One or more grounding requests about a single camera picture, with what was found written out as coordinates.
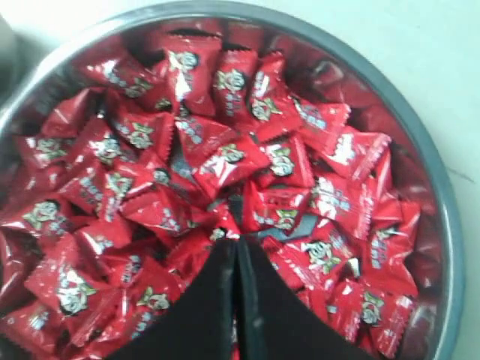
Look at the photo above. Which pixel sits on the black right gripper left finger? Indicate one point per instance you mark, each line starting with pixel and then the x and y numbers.
pixel 200 324

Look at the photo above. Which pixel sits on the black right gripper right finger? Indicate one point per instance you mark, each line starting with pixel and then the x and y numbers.
pixel 272 323

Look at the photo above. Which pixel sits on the stainless steel bowl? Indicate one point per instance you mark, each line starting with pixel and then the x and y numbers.
pixel 418 170

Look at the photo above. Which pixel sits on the stainless steel cup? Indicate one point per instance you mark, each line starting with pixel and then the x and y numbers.
pixel 11 62

